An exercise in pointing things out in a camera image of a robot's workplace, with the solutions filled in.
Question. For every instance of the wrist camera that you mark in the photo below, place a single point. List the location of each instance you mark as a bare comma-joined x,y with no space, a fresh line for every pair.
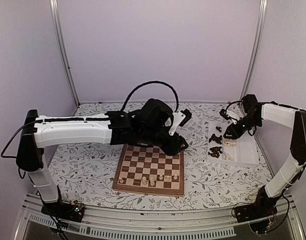
178,119
229,115

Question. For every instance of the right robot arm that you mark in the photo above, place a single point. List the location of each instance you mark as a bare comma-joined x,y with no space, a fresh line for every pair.
291,137

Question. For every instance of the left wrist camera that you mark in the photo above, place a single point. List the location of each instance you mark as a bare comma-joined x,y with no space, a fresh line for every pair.
178,119

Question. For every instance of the left aluminium frame post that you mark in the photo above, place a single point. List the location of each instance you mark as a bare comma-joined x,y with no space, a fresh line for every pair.
62,48

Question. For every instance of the right aluminium frame post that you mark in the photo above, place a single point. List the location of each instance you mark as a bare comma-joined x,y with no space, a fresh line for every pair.
255,47

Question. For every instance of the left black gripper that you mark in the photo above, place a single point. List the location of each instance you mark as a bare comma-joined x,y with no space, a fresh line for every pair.
174,148

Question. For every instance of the pile of light chess pieces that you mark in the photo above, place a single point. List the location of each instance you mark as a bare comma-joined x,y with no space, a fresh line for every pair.
229,150

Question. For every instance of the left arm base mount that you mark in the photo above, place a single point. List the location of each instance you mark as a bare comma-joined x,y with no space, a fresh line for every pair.
73,211

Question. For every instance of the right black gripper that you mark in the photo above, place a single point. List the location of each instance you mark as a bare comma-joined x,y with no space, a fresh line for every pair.
236,133

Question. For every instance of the pile of dark chess pieces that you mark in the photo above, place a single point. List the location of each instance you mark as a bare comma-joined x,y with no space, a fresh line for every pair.
215,143

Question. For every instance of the aluminium frame post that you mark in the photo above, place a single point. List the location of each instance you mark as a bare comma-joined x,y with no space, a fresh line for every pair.
255,47
62,48

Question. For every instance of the wooden chess board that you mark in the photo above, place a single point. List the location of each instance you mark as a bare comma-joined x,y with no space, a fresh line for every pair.
137,162

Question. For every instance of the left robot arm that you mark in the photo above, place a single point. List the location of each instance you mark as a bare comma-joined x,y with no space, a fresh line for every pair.
154,124

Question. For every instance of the light king piece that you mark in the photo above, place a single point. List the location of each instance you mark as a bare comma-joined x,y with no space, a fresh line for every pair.
152,181

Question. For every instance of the white plastic tray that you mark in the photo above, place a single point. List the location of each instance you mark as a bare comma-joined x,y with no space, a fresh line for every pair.
240,153

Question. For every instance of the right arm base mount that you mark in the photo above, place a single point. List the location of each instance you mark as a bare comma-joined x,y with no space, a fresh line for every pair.
255,212

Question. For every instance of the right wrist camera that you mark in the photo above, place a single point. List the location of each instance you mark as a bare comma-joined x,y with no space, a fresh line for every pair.
229,115

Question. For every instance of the front aluminium rail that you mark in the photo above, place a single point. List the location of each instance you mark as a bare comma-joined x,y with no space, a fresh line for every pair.
101,223

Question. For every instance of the light queen piece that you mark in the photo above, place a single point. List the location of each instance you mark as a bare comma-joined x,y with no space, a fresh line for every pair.
144,180

